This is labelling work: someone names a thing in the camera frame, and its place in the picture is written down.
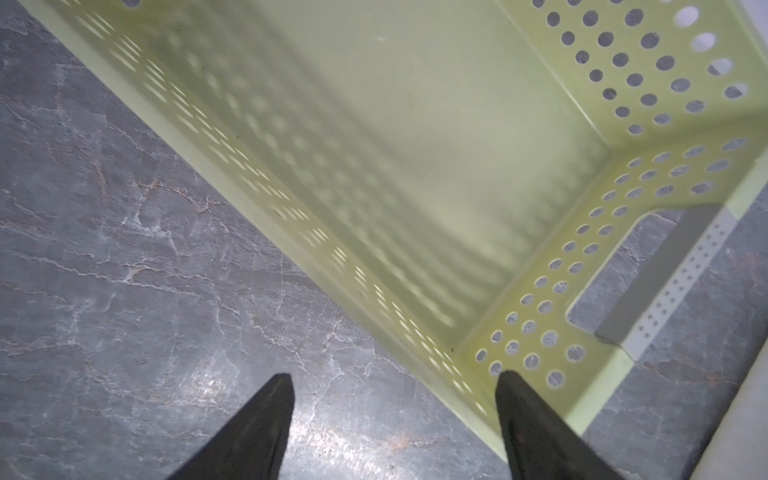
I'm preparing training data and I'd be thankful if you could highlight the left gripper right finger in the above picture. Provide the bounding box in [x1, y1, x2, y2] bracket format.
[495, 371, 621, 480]

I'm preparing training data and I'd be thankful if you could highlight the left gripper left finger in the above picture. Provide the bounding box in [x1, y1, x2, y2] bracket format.
[170, 373, 295, 479]

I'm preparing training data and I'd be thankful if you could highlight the green perforated plastic basket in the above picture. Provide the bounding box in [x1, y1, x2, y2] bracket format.
[26, 1, 767, 453]

